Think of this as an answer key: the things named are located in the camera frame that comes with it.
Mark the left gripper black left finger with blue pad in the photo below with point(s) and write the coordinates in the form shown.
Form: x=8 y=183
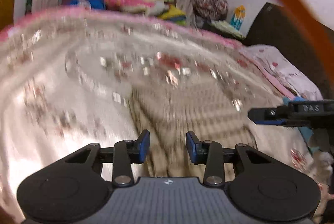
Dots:
x=126 y=153

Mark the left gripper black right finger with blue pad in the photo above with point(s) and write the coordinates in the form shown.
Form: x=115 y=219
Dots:
x=210 y=154

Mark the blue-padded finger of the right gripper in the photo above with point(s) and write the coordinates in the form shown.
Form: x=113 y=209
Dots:
x=270 y=122

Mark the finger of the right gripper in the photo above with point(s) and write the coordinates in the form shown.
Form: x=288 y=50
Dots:
x=268 y=114

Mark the beige brown-striped knit sweater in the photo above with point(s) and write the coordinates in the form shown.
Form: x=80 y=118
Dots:
x=168 y=113

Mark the blue clothing pile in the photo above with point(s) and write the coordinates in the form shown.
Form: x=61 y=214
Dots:
x=89 y=4

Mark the white pink-dotted pillow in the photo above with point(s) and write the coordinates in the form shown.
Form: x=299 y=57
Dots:
x=290 y=81

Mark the dark wooden headboard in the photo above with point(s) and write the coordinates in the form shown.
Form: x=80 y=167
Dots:
x=273 y=27

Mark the floral satin bedspread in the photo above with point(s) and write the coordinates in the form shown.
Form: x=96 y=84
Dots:
x=66 y=78

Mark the blue yellow cartoon bag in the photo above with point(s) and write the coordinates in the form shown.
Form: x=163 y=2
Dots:
x=238 y=17

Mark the green white folded papers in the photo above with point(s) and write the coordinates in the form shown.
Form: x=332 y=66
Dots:
x=227 y=28

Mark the dark floral bundle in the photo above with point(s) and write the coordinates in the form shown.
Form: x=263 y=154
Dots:
x=214 y=10

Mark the yellow folded cloth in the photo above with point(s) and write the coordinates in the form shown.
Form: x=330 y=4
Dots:
x=175 y=15

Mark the wooden side cabinet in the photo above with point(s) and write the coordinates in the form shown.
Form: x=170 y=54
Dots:
x=6 y=13

